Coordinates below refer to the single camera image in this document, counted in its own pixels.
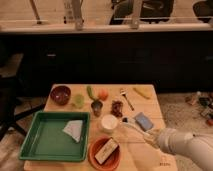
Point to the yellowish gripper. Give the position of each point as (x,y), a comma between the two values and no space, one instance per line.
(151,138)

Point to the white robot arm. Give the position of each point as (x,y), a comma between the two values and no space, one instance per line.
(196,146)

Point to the orange bowl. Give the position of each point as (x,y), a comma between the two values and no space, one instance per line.
(113,160)

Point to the purple bowl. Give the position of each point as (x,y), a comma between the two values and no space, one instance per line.
(60,95)

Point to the blue sponge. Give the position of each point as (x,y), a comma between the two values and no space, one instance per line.
(143,121)

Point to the brown toy food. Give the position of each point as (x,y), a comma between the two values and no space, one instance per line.
(116,108)

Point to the white cup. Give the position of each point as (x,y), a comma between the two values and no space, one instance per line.
(109,123)

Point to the yellow banana toy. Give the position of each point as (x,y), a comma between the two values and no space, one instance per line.
(142,93)

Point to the metal fork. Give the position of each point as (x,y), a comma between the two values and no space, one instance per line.
(124,94)

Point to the metal cup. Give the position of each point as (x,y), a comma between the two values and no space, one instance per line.
(97,107)

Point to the orange toy fruit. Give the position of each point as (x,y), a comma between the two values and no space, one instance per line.
(103,94)

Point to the green toy vegetable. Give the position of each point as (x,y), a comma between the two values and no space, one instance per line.
(90,93)

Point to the white folded cloth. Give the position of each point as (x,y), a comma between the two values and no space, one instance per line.
(74,128)

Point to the green plastic tray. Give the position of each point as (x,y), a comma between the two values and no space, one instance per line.
(46,140)

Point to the black office chair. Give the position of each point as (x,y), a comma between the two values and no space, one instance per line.
(8,102)

